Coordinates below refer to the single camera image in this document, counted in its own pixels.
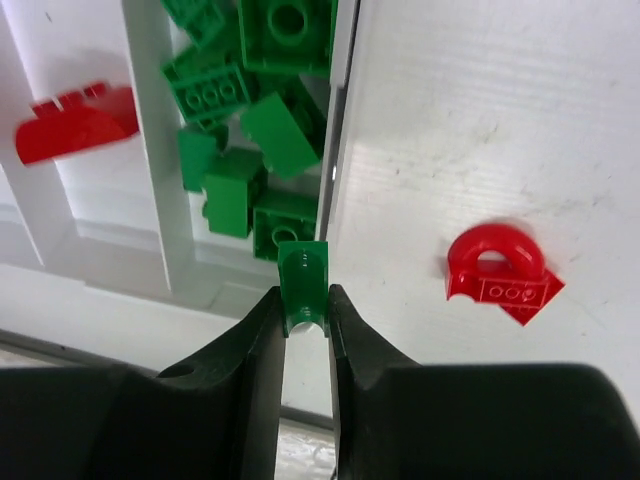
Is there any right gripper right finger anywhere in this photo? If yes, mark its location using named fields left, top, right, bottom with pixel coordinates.
left=328, top=285, right=633, bottom=479

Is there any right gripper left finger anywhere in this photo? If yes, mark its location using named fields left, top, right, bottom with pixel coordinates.
left=1, top=288, right=285, bottom=479

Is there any red arch lego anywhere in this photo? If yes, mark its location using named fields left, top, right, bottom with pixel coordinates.
left=14, top=81, right=139, bottom=166

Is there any small green lego brick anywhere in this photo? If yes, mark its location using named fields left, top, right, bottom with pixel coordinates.
left=277, top=241, right=329, bottom=338

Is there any red semicircle lego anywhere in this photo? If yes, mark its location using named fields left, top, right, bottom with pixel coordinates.
left=445, top=223, right=565, bottom=326

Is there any white three-compartment tray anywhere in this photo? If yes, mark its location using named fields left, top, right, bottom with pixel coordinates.
left=1, top=1, right=359, bottom=317

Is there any green lego pile in tray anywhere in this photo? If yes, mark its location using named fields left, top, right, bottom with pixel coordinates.
left=162, top=1, right=338, bottom=261

